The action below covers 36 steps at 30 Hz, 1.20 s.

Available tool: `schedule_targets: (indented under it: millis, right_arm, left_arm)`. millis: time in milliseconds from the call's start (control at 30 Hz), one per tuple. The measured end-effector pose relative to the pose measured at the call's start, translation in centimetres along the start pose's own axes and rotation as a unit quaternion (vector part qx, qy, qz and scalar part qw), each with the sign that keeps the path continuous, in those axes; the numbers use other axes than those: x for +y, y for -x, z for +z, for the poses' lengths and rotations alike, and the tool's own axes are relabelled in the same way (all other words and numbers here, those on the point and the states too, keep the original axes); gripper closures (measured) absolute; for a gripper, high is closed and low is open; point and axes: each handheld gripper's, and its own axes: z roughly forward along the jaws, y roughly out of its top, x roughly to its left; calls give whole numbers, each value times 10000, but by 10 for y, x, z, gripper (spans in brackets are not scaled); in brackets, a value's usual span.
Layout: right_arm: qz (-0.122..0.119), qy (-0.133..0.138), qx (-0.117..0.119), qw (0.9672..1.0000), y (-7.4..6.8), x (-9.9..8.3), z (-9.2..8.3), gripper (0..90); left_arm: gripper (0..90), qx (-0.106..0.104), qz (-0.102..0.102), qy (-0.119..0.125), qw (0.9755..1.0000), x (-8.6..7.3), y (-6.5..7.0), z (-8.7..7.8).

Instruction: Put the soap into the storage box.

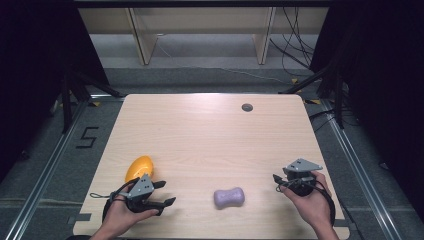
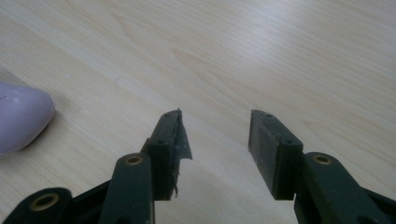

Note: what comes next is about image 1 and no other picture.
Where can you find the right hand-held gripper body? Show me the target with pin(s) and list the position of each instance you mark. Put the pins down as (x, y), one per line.
(301, 180)

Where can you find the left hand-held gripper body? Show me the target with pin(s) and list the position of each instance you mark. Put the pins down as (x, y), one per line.
(141, 189)

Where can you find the orange mango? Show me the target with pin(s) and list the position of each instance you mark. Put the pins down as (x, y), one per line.
(139, 168)

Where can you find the purple bone-shaped soap bar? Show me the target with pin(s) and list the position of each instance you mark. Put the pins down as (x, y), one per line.
(229, 197)

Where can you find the person's right hand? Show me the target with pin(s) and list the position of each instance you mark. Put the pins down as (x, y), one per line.
(313, 206)

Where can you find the person's left hand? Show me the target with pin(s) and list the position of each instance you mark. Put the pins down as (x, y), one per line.
(121, 215)

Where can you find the grey round table grommet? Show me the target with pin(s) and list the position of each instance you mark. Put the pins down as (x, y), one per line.
(247, 107)

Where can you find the yellow floor tape marker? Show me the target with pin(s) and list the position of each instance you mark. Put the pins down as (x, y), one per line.
(313, 101)
(295, 81)
(96, 104)

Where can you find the black metal stand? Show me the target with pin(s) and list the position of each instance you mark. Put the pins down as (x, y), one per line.
(333, 83)
(71, 93)

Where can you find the black curtain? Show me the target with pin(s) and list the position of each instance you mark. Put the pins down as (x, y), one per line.
(383, 83)
(36, 66)

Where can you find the light wooden shelf unit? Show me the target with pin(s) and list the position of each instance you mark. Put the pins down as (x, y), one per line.
(200, 20)

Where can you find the aluminium floor rail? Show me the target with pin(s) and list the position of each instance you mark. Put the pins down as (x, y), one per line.
(360, 180)
(43, 173)

